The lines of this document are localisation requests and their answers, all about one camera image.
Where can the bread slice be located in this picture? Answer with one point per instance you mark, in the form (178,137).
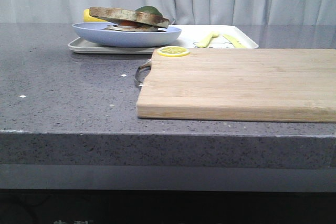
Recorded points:
(115,15)
(146,28)

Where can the toy fried egg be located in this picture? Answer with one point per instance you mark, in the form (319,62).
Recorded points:
(126,24)

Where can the light blue round plate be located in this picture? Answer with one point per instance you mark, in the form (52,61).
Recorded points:
(97,32)

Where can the white rectangular tray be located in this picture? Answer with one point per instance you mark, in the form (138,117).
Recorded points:
(189,36)

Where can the yellow lemon slice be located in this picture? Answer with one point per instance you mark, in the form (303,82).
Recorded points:
(173,51)

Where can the yellow plastic fork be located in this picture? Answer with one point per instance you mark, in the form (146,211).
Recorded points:
(203,43)

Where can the yellow plastic knife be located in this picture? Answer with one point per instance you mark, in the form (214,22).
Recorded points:
(234,41)

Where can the green lime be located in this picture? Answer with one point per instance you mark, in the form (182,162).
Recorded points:
(150,9)

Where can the front yellow lemon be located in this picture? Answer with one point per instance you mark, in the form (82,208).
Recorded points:
(88,18)

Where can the wooden cutting board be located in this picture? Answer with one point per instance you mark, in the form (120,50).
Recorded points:
(277,85)

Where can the metal cutting board handle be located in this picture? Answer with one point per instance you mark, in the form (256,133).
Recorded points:
(141,73)

